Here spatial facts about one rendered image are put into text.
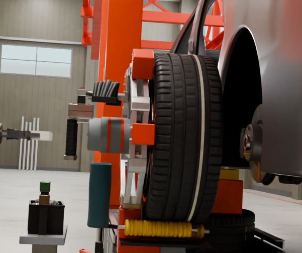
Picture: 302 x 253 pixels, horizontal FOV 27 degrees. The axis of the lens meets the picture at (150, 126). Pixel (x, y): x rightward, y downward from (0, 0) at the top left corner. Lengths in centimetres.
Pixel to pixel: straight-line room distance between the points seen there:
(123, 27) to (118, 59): 15
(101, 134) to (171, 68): 37
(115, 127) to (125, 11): 79
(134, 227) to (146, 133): 40
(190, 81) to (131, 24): 84
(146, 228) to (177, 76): 56
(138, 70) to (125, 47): 72
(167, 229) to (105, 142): 40
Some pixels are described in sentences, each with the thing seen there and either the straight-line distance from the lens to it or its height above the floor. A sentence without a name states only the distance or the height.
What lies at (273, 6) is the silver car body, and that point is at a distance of 217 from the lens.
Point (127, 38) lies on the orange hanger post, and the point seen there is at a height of 132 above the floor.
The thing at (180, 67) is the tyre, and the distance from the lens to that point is 229.
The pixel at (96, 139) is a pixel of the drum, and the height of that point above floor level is 83.
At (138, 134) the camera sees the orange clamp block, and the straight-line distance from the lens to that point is 209.
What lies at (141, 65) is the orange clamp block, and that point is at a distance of 226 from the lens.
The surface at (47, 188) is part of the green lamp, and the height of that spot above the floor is 63.
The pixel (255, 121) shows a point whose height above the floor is 94.
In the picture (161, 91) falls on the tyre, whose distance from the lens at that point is 218.
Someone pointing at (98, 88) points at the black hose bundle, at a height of 101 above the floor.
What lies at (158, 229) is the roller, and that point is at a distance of 233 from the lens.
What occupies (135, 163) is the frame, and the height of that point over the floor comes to 75.
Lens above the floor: 79
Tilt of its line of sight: 2 degrees up
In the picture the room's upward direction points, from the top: 3 degrees clockwise
